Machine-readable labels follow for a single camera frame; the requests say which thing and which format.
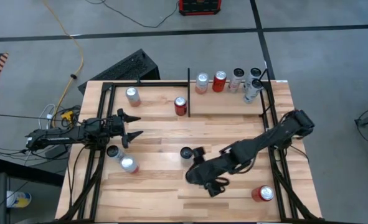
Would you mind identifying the white cable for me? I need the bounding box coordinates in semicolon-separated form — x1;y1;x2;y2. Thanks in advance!
39;103;57;130

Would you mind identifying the white yellow blue container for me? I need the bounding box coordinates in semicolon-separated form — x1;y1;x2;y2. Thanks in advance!
6;191;32;208

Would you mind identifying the red Coca-Cola can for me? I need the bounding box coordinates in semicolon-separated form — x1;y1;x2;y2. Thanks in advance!
212;70;228;93
251;185;275;203
174;95;188;117

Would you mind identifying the white and red soda can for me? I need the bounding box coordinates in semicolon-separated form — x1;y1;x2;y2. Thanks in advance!
120;156;140;174

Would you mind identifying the black floor cable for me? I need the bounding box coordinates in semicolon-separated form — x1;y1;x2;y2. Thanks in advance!
85;0;180;29

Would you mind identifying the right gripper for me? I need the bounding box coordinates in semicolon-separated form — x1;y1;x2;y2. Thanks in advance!
185;147;232;198

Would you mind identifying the clear bottle black cap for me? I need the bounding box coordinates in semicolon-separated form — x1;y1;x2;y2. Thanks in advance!
106;145;125;162

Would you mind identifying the white and pink soda can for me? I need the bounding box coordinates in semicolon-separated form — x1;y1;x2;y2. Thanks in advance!
194;72;210;95
125;86;142;108

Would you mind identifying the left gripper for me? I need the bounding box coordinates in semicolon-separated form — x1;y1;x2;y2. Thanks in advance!
104;108;144;149

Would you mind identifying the red and black case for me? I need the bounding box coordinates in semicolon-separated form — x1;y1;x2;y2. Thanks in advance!
177;0;222;16

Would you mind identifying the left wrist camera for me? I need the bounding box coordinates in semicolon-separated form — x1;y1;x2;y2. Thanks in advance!
106;117;124;135

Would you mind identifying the black aluminium rig frame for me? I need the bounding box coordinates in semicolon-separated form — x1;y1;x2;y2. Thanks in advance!
57;80;320;224

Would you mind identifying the yellow extension cable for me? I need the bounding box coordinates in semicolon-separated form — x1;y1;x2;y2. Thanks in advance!
42;0;85;118

